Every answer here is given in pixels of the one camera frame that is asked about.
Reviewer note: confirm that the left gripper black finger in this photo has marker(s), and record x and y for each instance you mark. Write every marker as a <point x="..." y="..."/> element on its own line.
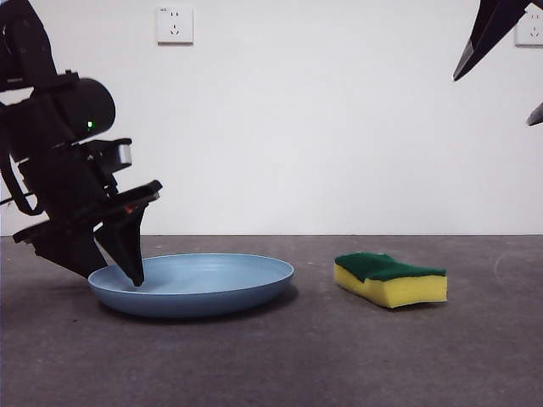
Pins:
<point x="68" y="252"/>
<point x="127" y="246"/>

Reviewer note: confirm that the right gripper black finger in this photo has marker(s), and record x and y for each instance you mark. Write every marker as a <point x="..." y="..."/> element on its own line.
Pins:
<point x="492" y="29"/>
<point x="537" y="116"/>

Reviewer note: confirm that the light blue round plate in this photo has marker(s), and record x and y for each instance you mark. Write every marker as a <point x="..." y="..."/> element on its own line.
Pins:
<point x="212" y="292"/>

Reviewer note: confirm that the yellow sponge with green pad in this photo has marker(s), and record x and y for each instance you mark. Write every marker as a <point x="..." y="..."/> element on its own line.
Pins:
<point x="403" y="292"/>

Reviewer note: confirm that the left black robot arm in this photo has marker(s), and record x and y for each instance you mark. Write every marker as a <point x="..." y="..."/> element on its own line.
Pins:
<point x="38" y="63"/>

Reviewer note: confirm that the white wall socket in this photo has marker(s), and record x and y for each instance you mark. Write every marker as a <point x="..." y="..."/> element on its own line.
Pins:
<point x="532" y="36"/>
<point x="175" y="25"/>

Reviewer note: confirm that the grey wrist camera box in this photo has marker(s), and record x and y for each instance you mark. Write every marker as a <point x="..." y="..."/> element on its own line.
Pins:
<point x="114" y="154"/>

